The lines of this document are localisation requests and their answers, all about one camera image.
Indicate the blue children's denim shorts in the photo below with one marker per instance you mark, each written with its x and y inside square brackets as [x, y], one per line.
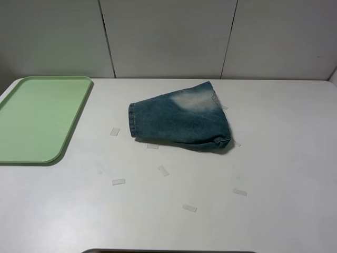
[191, 118]

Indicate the light green plastic tray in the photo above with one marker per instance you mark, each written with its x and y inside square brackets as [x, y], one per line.
[38, 116]

